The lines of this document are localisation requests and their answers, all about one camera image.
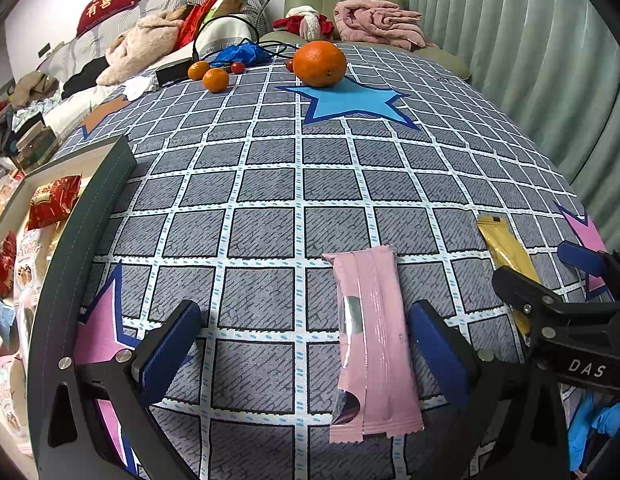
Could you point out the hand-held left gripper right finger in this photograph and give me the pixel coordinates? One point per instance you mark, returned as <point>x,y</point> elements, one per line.
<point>434,355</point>

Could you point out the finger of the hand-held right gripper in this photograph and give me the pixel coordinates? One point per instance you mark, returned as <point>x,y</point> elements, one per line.
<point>519,287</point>
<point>579,260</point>

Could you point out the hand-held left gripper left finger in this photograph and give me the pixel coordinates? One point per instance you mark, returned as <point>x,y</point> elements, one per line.
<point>170,347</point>

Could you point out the gold snack packet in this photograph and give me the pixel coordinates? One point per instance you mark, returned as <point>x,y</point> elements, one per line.
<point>507,255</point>

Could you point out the silver snack packet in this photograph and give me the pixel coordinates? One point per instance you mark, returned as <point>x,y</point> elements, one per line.
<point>26,325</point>

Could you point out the dark grey storage box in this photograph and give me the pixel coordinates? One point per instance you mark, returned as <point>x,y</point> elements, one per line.
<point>90,220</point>

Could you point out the white cookie packet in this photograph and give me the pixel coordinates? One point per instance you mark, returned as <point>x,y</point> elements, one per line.
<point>29,270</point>

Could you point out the small red snack packet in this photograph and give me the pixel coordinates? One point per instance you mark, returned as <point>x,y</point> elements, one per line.
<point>5,265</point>

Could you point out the large red snack packet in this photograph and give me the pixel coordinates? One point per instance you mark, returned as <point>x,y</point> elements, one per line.
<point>52,200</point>

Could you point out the person's right hand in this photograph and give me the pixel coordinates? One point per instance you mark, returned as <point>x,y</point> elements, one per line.
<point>589,425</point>

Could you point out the pink and white snack packet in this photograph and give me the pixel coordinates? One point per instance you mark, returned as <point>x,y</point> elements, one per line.
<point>10,395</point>

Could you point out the light blue snack packet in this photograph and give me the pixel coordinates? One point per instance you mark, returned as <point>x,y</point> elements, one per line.
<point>1,317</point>

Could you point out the checked star tablecloth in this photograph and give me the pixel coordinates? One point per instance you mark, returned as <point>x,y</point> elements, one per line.
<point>290,200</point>

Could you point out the pale green curtain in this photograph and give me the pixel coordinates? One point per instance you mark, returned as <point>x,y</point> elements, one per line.
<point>514,60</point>

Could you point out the orange snack packet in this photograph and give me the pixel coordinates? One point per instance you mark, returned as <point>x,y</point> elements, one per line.
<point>0,195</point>

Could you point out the stack of books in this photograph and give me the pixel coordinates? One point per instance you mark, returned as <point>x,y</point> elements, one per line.
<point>32,142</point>

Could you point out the white pillow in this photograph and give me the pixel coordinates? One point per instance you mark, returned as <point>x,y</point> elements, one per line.
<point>70,105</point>

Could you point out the white tissue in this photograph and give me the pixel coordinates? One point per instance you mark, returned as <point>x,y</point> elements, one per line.
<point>137,86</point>

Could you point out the small tangerine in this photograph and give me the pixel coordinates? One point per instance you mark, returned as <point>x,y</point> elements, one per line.
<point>216,80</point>
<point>199,70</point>

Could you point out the black power adapter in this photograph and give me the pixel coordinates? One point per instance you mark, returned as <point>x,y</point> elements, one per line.
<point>171,72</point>

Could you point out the black garment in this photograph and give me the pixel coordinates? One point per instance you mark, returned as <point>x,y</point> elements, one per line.
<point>87,72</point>

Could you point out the brown clothes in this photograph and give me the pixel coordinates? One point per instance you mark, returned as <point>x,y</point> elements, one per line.
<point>35,87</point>

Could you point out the pink blanket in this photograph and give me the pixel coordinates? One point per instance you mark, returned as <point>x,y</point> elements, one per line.
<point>379,22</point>

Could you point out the large orange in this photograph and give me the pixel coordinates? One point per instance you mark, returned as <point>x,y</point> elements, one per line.
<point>320,64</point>

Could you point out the blue plastic bag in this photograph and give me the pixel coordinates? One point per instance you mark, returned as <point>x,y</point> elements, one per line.
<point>245,54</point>

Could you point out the beige plush garment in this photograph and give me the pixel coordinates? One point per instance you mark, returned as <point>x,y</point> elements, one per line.
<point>140,45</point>

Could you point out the grey striped sofa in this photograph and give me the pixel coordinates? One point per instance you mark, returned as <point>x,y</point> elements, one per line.
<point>90,45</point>

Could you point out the white cloth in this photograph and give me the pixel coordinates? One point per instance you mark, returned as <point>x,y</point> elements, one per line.
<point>225,35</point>

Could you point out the red bag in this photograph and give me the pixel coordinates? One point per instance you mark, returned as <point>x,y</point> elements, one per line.
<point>195,22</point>

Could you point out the red and white plush toy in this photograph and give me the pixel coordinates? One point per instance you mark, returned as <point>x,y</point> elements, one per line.
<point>305,22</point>

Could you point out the red embroidered cushion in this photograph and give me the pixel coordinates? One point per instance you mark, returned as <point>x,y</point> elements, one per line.
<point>110,0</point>

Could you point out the wall socket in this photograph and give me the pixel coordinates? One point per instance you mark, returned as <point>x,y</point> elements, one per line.
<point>45,50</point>

